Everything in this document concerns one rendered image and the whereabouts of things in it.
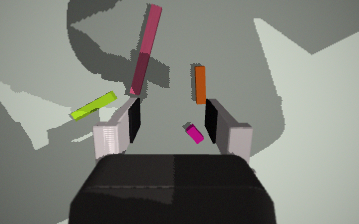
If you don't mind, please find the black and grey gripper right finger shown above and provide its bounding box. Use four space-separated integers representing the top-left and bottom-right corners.
205 99 253 165

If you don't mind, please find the lime green rectangular bar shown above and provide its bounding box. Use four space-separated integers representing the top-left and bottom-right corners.
71 91 117 121

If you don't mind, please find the orange rod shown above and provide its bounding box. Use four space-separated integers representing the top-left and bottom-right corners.
194 66 206 104

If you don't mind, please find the pink rod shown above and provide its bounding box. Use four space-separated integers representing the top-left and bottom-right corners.
130 4 162 95

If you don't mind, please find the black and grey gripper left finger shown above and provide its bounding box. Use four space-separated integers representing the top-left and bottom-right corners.
92 98 141 165

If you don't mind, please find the magenta rod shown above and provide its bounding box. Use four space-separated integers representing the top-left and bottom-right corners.
186 124 204 144

